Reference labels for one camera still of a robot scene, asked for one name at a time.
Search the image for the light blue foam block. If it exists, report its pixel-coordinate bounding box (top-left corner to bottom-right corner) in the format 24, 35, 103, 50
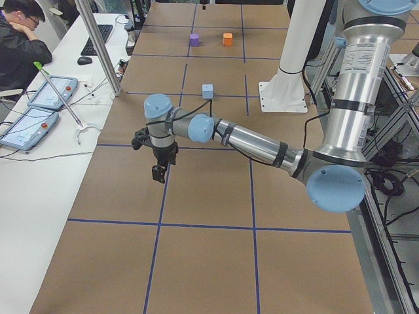
202, 84, 214, 99

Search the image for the purple foam block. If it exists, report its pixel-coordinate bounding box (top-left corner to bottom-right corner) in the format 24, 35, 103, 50
189, 33, 200, 46

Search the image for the white camera stand pedestal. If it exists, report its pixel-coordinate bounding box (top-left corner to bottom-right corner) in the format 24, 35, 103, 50
259, 0, 326, 113

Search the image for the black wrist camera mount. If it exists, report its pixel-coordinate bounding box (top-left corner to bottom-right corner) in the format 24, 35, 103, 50
131, 128, 153, 150

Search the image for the far teach pendant tablet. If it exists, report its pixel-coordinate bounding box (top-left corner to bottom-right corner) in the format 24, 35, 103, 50
27, 75, 79, 110

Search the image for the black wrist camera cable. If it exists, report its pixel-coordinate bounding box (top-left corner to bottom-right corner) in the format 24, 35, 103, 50
145, 97, 331, 164

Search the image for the black computer mouse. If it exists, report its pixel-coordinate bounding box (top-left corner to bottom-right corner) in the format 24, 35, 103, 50
77, 56, 93, 65

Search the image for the seated person in black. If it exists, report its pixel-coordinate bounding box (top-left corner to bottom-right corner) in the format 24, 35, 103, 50
1, 1, 52, 92

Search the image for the teach pendant tablet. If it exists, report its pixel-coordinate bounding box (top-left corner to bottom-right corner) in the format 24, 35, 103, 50
27, 75, 79, 110
1, 107, 60, 151

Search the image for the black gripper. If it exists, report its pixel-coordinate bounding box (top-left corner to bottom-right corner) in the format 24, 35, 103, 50
151, 141, 179, 184

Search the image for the aluminium frame post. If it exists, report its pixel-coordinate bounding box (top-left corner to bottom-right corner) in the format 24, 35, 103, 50
75, 0, 122, 96

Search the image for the long reach grabber stick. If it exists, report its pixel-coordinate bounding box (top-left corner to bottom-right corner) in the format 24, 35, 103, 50
33, 61, 101, 146

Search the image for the orange foam block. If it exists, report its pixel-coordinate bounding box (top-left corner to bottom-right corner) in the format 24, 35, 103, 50
223, 33, 234, 46

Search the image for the near teach pendant tablet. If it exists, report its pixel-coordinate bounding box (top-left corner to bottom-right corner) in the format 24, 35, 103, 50
1, 107, 60, 151

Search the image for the black keyboard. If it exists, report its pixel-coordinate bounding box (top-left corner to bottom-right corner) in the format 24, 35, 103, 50
80, 24, 114, 56

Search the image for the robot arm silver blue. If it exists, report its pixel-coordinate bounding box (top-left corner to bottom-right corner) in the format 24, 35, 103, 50
132, 1, 416, 213

